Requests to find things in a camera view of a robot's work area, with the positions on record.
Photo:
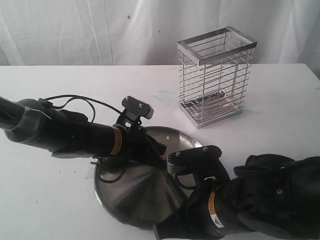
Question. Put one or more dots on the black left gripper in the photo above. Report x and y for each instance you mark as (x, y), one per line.
(138, 146)

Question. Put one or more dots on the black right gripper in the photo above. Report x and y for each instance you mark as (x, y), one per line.
(190, 176)

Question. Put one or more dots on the green cucumber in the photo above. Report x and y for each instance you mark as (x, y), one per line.
(107, 162)

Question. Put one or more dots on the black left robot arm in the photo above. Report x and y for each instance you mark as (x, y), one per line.
(68, 134)

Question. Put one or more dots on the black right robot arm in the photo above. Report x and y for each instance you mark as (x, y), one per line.
(270, 194)

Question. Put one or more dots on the round steel plate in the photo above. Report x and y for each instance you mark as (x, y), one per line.
(142, 198)

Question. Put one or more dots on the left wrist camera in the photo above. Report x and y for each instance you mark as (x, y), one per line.
(134, 110)

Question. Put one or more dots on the chrome wire utensil holder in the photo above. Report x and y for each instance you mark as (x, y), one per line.
(213, 75)

